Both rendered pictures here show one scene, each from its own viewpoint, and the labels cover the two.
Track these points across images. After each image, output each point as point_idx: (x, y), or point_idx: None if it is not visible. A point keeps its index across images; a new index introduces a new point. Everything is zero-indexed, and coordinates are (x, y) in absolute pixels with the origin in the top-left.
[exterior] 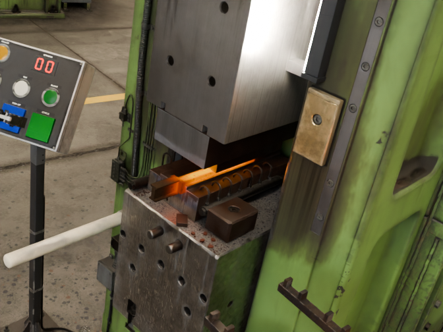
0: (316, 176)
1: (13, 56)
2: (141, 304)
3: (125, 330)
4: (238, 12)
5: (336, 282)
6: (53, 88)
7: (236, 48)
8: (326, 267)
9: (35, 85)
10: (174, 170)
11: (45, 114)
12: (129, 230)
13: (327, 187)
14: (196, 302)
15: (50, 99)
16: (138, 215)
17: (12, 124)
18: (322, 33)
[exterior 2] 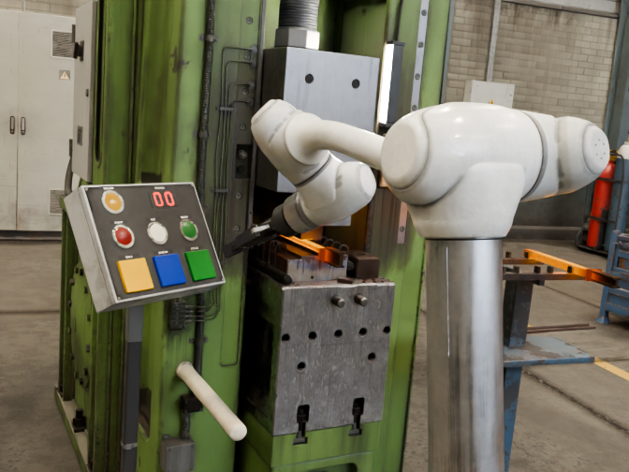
0: (395, 199)
1: (126, 200)
2: (315, 396)
3: (294, 449)
4: (369, 84)
5: (419, 272)
6: (186, 219)
7: (370, 112)
8: (411, 265)
9: (168, 224)
10: (299, 253)
11: (195, 249)
12: (295, 327)
13: (403, 203)
14: (380, 339)
15: (191, 231)
16: (305, 302)
17: (252, 246)
18: (395, 91)
